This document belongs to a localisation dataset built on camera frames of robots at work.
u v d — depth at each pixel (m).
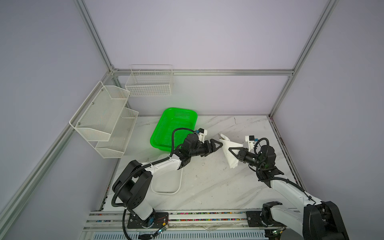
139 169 0.45
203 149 0.73
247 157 0.72
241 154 0.71
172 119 1.17
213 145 0.73
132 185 0.45
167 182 0.82
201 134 0.78
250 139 0.75
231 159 0.77
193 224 0.73
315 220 0.42
